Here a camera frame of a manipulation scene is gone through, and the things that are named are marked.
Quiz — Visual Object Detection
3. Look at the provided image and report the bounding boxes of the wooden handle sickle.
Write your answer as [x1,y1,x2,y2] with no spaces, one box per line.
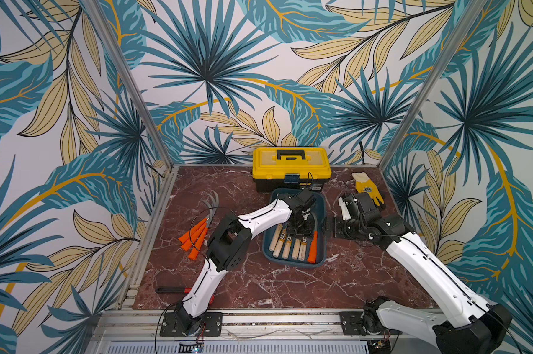
[292,237,301,260]
[272,230,286,258]
[282,235,293,260]
[298,237,307,262]
[269,224,283,252]

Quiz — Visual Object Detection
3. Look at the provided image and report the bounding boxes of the teal plastic tray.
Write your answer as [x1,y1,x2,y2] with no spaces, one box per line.
[262,192,327,268]

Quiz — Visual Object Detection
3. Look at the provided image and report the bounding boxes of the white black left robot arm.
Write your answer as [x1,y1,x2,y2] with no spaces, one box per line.
[174,190,315,325]

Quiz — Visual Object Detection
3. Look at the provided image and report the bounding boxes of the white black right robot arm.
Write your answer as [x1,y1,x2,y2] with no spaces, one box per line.
[334,193,512,353]

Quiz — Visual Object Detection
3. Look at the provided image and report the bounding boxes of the yellow white work glove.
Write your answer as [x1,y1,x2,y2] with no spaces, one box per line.
[351,172,385,209]

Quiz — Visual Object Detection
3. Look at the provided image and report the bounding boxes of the yellow black toolbox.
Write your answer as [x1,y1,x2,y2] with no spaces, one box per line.
[253,147,332,193]

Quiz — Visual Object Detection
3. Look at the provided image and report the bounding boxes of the red black clamp tool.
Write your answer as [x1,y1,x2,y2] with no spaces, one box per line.
[155,286,192,295]

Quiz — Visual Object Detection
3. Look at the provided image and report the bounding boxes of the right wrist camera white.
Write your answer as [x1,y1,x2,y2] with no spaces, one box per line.
[338,196,351,221]

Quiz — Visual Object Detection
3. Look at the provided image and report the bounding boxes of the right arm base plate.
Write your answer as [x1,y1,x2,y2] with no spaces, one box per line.
[339,311,402,336]

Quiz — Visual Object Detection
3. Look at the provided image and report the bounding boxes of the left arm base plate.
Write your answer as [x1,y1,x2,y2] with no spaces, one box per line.
[159,312,223,337]

